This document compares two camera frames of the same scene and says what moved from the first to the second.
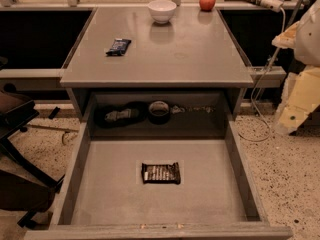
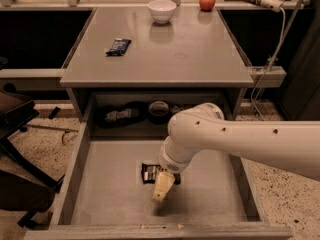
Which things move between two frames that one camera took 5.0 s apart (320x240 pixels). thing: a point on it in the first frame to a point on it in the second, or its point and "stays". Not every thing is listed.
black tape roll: x=159 y=112 stays
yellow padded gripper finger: x=300 y=98 to x=164 y=183
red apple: x=207 y=1 stays
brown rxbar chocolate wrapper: x=160 y=173 stays
